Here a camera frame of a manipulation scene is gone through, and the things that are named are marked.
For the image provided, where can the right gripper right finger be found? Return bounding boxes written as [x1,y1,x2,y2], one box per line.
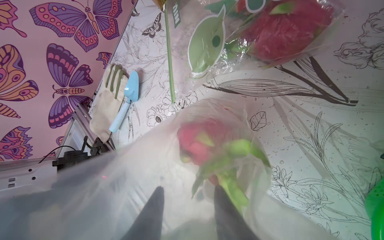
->
[214,186,258,240]

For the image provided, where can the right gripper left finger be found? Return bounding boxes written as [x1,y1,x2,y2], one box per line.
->
[122,187,165,240]

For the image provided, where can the clear zip-top bag green seal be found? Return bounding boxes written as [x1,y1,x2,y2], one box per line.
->
[1,99,333,240]

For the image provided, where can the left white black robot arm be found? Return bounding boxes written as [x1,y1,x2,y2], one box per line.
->
[1,162,58,199]

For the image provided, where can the dragon fruit in far bag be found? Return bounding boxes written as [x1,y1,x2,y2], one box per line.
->
[239,1,334,65]

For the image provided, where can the beige gardening glove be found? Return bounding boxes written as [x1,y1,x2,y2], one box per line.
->
[90,64,128,143]

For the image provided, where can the light blue garden trowel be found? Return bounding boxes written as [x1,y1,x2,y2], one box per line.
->
[109,71,139,133]

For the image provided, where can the green plastic basket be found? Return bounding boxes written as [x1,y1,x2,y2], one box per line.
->
[365,179,384,240]

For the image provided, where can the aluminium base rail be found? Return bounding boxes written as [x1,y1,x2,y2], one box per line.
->
[52,103,116,171]

